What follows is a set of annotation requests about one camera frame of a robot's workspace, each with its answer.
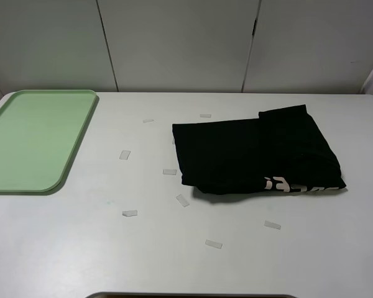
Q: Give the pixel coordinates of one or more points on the black short sleeve t-shirt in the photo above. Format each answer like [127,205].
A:
[281,150]

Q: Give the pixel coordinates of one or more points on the light green plastic tray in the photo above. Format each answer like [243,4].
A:
[40,132]

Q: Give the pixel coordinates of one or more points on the white tape marker near left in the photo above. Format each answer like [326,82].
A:
[130,213]

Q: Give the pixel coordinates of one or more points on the white tape marker near centre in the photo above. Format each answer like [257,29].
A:
[213,244]

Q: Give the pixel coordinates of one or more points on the white tape marker near right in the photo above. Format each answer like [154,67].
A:
[272,225]

